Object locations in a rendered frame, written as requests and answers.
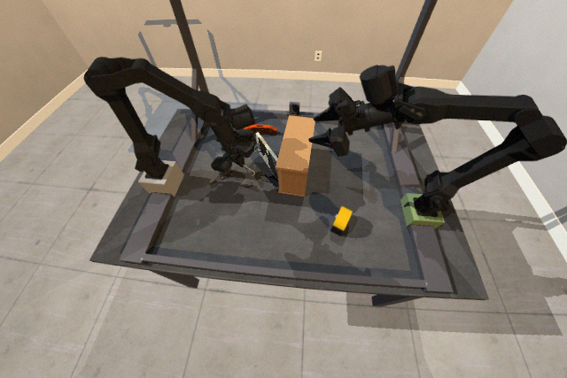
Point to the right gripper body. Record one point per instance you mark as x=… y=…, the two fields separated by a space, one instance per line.
x=224 y=163

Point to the wooden post with metal hook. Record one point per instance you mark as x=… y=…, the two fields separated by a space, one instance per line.
x=229 y=173

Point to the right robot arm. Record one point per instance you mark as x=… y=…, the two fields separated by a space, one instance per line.
x=106 y=82

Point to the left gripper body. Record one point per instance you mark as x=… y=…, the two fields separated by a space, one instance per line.
x=338 y=137

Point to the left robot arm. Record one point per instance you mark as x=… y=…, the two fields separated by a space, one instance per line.
x=536 y=140

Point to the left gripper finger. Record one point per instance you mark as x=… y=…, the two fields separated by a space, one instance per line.
x=327 y=115
x=322 y=139

